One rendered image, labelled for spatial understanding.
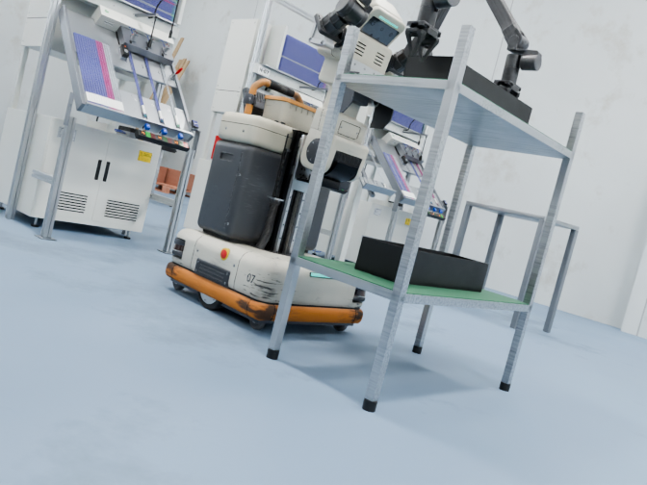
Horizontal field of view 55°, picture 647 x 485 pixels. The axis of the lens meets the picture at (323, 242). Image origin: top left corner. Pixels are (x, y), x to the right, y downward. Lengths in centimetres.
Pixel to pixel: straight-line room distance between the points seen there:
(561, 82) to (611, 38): 66
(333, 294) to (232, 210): 54
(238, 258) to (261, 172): 39
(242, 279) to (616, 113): 563
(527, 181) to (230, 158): 532
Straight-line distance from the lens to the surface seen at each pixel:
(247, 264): 237
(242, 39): 495
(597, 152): 734
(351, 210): 503
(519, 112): 238
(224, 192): 260
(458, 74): 177
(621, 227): 712
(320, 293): 249
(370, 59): 260
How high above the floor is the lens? 55
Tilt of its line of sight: 4 degrees down
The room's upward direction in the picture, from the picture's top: 14 degrees clockwise
